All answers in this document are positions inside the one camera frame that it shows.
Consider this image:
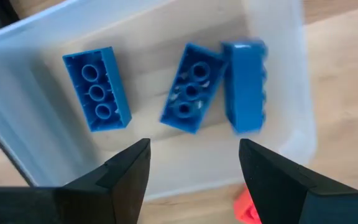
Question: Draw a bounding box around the orange toy brick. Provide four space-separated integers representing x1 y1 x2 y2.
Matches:
233 185 262 224

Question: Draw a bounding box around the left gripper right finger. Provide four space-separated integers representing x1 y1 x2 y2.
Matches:
239 139 331 224

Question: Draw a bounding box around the clear plastic bin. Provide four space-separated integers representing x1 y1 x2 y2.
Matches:
0 0 318 202

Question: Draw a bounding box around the blue toy brick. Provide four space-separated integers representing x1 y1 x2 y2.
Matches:
159 42 228 134
62 46 132 133
221 39 269 135

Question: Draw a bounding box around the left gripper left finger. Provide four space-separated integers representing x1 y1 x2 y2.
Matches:
54 139 151 224

